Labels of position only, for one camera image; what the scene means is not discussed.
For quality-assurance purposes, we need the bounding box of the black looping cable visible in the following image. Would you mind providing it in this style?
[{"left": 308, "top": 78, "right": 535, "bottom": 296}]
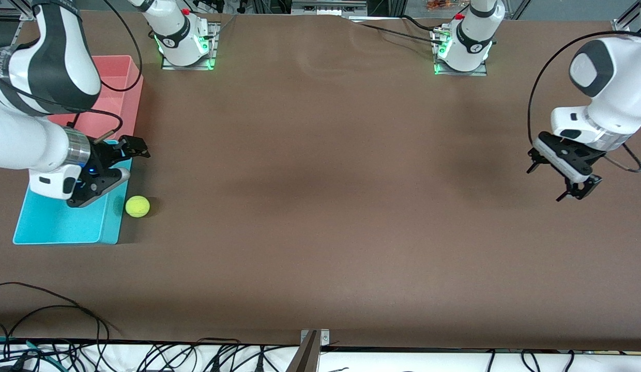
[
  {"left": 0, "top": 282, "right": 112, "bottom": 360},
  {"left": 4, "top": 305, "right": 110, "bottom": 360}
]

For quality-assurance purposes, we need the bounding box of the blue plastic bin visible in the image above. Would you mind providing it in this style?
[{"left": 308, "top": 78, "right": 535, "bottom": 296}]
[{"left": 13, "top": 141, "right": 133, "bottom": 245}]

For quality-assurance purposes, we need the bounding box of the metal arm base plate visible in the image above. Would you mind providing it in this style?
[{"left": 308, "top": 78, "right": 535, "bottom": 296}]
[
  {"left": 161, "top": 21, "right": 219, "bottom": 71},
  {"left": 433, "top": 27, "right": 488, "bottom": 77}
]

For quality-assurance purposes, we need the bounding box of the grey metal bar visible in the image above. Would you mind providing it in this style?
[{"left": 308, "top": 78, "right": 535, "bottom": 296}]
[{"left": 285, "top": 331, "right": 322, "bottom": 372}]

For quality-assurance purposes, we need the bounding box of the pink plastic bin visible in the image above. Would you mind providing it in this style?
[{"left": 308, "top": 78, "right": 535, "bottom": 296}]
[{"left": 48, "top": 55, "right": 144, "bottom": 150}]

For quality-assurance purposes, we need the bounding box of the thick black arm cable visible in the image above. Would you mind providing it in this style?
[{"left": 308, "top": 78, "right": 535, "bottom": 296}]
[
  {"left": 99, "top": 0, "right": 143, "bottom": 94},
  {"left": 527, "top": 31, "right": 641, "bottom": 173}
]

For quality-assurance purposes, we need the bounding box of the grey metal rack unit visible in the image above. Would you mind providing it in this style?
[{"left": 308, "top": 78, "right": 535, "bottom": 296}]
[{"left": 291, "top": 0, "right": 368, "bottom": 16}]

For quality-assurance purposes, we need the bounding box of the black cable to base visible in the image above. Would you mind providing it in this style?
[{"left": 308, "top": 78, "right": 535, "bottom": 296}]
[{"left": 358, "top": 23, "right": 440, "bottom": 46}]

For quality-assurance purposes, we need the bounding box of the yellow tennis ball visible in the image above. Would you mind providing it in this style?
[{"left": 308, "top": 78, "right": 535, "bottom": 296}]
[{"left": 125, "top": 195, "right": 150, "bottom": 219}]

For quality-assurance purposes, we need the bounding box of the teal cable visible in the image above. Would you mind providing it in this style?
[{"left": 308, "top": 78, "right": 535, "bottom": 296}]
[{"left": 0, "top": 337, "right": 60, "bottom": 370}]

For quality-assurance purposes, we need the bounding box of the small metal bracket plate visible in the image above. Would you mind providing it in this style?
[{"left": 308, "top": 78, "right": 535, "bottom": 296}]
[{"left": 300, "top": 329, "right": 331, "bottom": 348}]

